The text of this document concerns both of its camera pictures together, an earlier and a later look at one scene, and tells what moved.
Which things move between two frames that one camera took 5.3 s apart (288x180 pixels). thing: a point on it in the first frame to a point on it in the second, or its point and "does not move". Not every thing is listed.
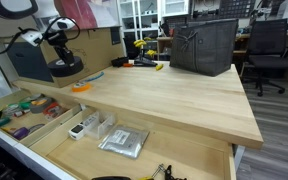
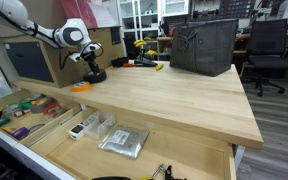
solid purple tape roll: [20, 133] does not move
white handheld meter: [77, 132] does not move
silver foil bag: [125, 141] does not move
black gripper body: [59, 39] to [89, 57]
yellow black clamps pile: [145, 56] does not move
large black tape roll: [59, 68] to [92, 78]
